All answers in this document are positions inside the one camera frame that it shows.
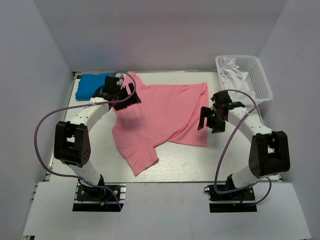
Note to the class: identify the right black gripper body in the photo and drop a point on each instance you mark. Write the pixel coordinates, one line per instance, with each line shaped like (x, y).
(215, 116)

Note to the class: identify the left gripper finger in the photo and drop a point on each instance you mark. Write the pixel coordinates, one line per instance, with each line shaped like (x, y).
(134, 98)
(122, 105)

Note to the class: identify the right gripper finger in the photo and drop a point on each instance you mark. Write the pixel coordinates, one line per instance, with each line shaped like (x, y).
(218, 127)
(206, 118)

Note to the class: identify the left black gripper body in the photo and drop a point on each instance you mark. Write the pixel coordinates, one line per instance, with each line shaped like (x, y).
(121, 94)

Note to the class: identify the pink t shirt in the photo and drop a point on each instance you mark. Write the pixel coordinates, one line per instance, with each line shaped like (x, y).
(167, 113)

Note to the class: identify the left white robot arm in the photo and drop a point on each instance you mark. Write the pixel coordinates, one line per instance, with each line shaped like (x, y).
(72, 141)

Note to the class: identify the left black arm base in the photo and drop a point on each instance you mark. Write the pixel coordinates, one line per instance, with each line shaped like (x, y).
(89, 199)

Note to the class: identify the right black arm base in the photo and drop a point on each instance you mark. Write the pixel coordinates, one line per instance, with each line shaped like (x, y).
(243, 201)

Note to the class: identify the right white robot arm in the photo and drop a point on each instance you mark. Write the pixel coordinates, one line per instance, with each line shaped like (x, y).
(269, 149)

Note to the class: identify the folded blue t shirt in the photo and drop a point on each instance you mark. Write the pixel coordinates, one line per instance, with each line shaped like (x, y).
(89, 83)

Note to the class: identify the white crumpled t shirt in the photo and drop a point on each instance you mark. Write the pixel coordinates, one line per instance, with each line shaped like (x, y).
(232, 78)

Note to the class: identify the white plastic basket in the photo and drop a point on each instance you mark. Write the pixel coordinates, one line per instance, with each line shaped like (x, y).
(256, 80)

